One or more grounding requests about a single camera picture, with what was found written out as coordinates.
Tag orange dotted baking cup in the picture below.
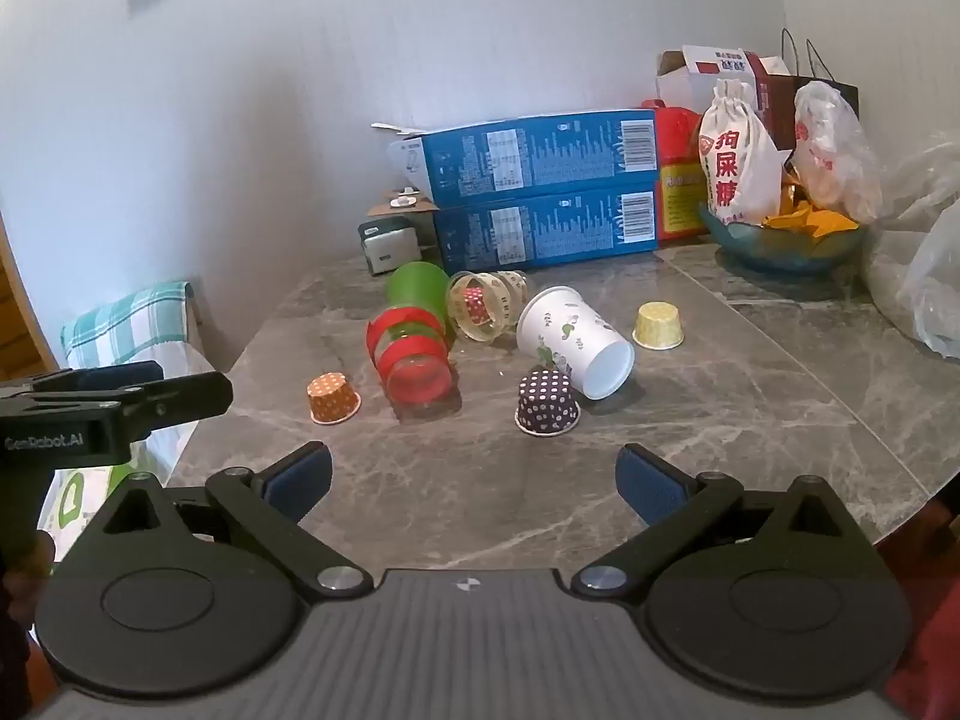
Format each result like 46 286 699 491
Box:
305 372 363 425

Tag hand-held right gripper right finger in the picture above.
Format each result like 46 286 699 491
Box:
571 442 876 605

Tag yellow orange wrappers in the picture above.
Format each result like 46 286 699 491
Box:
762 169 860 242

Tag small white green appliance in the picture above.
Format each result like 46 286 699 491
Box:
357 215 425 277

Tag blue glass bowl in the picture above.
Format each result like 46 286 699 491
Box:
700 199 869 275

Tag white drawstring cloth bag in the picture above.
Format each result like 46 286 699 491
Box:
697 78 785 227

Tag red carton box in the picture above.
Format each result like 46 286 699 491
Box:
640 98 712 243

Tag clear plastic bag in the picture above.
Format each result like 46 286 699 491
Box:
861 129 960 362

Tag green and white bag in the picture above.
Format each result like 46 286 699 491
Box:
41 463 162 542

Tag wooden door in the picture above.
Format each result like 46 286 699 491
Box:
0 214 62 385

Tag green plaid cushion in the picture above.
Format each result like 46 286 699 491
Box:
59 280 193 374

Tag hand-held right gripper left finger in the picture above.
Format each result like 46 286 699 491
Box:
88 441 374 605

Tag white chair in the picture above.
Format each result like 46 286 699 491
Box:
45 280 230 511

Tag white and red plastic bag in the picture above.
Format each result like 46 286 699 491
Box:
790 80 885 225

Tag white and red open carton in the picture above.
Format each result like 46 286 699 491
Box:
655 46 770 104

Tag dark paper carrier bag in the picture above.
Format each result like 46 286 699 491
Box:
750 28 861 152

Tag person's left hand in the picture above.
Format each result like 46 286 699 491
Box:
0 531 58 642

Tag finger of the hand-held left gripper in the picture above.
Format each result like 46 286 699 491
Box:
69 360 166 393
112 371 235 425

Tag white printed paper cup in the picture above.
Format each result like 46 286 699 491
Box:
515 286 636 401

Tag green and red plastic cup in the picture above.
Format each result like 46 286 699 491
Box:
366 261 459 407

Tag purple dotted baking cup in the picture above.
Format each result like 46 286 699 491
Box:
514 367 583 437

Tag yellow dotted baking cup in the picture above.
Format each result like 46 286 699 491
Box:
631 301 686 351

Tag blue carton box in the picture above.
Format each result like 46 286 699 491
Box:
430 180 662 275
371 109 662 208

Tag clear yellow patterned plastic cup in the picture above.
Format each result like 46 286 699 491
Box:
445 269 530 344

